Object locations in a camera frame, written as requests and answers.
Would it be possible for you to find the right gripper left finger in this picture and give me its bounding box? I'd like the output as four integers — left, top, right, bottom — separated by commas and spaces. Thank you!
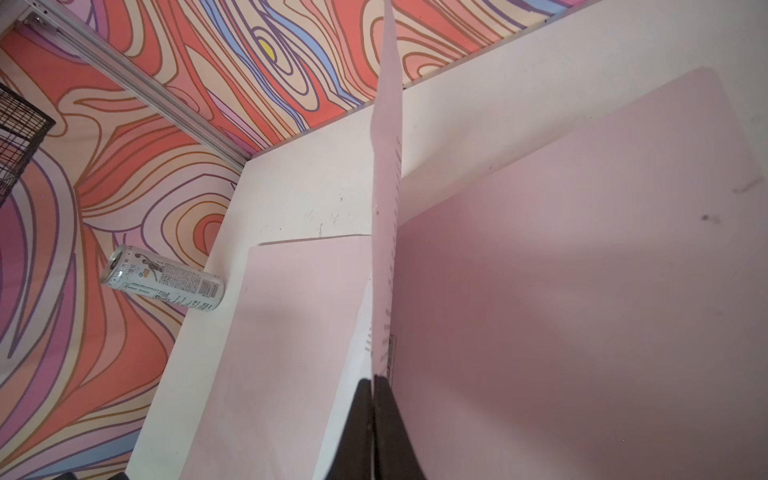
326, 379, 374, 480

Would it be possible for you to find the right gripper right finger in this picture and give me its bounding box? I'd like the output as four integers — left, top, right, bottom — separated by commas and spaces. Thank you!
373, 376, 426, 480

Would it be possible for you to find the pink paper folder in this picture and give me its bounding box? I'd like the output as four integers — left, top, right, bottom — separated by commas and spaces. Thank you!
182, 68, 767, 479

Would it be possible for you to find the printed paper sheet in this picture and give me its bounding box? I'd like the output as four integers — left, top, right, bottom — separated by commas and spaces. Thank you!
311, 0, 404, 480

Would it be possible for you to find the silver drink can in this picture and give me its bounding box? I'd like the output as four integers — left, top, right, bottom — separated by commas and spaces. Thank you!
100, 245, 226, 311

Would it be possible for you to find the side black wire basket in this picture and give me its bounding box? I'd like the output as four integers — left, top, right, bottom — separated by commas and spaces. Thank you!
1, 84, 56, 204

